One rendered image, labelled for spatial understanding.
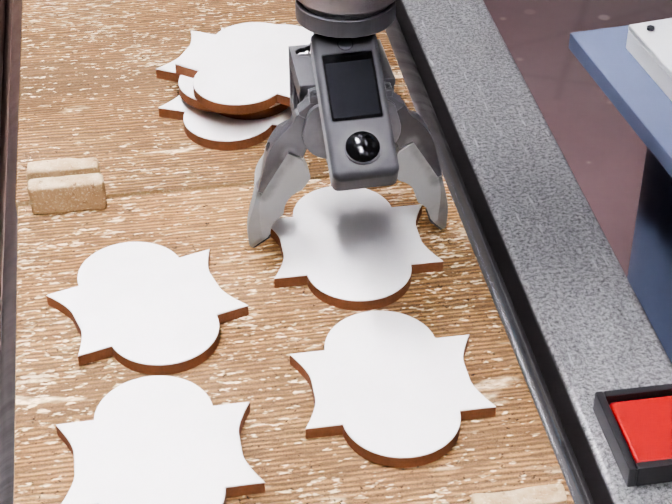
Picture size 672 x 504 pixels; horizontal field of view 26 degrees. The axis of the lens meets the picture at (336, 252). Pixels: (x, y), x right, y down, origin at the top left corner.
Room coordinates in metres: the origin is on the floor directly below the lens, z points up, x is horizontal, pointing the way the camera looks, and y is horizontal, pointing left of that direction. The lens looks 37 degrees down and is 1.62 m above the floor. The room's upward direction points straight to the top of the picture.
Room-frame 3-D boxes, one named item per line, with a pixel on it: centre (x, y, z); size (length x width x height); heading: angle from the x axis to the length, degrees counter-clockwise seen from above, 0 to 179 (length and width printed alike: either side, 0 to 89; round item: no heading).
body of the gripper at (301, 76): (0.93, -0.01, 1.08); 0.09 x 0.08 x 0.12; 9
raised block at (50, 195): (0.96, 0.22, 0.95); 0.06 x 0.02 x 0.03; 99
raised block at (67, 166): (0.98, 0.22, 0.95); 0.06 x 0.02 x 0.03; 99
